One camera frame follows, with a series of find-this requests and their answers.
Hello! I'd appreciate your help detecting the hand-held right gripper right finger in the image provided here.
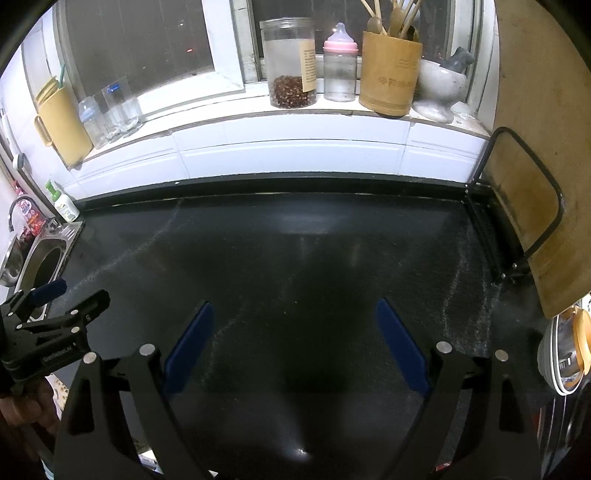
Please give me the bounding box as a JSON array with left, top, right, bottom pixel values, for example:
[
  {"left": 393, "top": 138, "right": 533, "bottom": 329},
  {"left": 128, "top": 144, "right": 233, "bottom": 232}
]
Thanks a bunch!
[{"left": 375, "top": 298, "right": 541, "bottom": 480}]

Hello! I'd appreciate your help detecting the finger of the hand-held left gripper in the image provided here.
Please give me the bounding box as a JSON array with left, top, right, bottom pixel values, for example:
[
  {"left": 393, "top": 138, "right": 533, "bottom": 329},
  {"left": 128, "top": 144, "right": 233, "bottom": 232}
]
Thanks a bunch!
[
  {"left": 0, "top": 278, "right": 69, "bottom": 319},
  {"left": 16, "top": 290, "right": 112, "bottom": 333}
]

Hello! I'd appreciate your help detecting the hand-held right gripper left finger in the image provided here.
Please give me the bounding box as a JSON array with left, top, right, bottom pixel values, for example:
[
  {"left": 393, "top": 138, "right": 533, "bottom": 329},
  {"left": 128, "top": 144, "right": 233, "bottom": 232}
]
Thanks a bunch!
[{"left": 53, "top": 301, "right": 215, "bottom": 480}]

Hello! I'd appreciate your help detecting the person's left hand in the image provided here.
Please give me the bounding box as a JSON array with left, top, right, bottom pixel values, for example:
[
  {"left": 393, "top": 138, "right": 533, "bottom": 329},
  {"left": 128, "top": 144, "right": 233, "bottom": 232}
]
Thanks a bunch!
[{"left": 0, "top": 376, "right": 58, "bottom": 460}]

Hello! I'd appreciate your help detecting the steel sink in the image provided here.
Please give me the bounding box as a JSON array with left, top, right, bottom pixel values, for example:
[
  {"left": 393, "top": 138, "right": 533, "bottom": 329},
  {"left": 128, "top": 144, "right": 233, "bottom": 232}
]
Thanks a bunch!
[{"left": 0, "top": 222, "right": 86, "bottom": 319}]

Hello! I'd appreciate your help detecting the red packet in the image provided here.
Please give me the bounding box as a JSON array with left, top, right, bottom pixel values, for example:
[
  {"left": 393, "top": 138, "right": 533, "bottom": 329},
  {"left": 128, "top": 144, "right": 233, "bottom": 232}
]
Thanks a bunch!
[{"left": 18, "top": 203, "right": 51, "bottom": 236}]

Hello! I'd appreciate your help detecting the green-capped soap bottle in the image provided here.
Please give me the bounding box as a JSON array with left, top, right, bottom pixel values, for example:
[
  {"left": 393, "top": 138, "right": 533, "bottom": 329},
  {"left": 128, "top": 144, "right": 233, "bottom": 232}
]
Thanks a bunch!
[{"left": 45, "top": 180, "right": 80, "bottom": 223}]

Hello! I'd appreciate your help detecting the metal faucet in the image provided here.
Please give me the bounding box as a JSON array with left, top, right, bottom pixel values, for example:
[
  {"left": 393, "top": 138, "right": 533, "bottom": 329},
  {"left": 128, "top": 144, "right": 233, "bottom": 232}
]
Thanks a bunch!
[{"left": 8, "top": 196, "right": 38, "bottom": 232}]

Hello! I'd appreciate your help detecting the yellow plastic pitcher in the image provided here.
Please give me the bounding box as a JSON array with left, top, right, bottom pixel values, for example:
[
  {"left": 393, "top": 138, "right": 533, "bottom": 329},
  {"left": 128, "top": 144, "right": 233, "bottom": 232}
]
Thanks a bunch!
[{"left": 33, "top": 76, "right": 93, "bottom": 169}]

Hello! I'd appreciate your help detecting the clear baby bottle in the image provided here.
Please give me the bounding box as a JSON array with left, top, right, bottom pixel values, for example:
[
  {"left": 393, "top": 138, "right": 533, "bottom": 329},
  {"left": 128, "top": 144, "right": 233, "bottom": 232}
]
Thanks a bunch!
[{"left": 78, "top": 97, "right": 107, "bottom": 148}]

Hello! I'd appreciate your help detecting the grey stone mortar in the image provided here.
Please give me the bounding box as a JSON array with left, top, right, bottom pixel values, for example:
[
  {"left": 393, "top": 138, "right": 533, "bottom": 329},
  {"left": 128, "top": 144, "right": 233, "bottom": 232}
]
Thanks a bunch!
[{"left": 412, "top": 58, "right": 469, "bottom": 123}]

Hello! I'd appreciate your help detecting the wooden cutting board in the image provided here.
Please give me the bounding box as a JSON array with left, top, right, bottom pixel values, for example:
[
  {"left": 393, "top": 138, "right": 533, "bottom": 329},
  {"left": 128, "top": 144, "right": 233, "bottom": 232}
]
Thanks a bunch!
[{"left": 480, "top": 0, "right": 591, "bottom": 319}]

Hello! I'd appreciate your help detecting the bamboo utensil holder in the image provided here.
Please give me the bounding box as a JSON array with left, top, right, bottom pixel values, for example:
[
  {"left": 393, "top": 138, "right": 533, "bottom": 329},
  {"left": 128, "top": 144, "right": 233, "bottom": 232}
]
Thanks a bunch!
[{"left": 359, "top": 30, "right": 423, "bottom": 117}]

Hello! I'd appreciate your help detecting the pink-capped baby bottle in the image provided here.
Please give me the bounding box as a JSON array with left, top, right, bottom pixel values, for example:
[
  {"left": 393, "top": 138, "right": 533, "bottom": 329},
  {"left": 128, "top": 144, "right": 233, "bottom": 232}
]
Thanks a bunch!
[{"left": 323, "top": 22, "right": 360, "bottom": 102}]

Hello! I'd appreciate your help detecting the grey stone pestle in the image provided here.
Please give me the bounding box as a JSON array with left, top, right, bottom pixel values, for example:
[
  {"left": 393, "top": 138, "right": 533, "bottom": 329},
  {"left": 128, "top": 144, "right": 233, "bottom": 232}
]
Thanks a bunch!
[{"left": 445, "top": 46, "right": 476, "bottom": 72}]

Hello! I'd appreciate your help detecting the clear jar with beans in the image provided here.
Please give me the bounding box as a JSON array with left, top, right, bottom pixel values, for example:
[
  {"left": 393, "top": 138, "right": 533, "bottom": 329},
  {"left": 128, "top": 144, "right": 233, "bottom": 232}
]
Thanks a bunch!
[{"left": 259, "top": 17, "right": 318, "bottom": 109}]

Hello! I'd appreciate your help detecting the bundle of wooden utensils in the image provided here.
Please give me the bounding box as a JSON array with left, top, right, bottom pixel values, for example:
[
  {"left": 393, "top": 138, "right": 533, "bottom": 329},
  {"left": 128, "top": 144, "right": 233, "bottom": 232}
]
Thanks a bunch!
[{"left": 360, "top": 0, "right": 423, "bottom": 40}]

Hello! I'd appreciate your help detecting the black wire rack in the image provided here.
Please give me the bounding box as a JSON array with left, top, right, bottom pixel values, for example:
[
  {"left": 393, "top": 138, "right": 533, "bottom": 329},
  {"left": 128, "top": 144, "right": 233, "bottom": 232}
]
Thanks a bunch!
[{"left": 464, "top": 127, "right": 564, "bottom": 284}]

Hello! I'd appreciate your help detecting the white window frame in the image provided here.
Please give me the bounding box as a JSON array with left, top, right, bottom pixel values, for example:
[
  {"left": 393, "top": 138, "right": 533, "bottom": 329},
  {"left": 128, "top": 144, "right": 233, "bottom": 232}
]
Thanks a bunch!
[{"left": 55, "top": 0, "right": 485, "bottom": 107}]

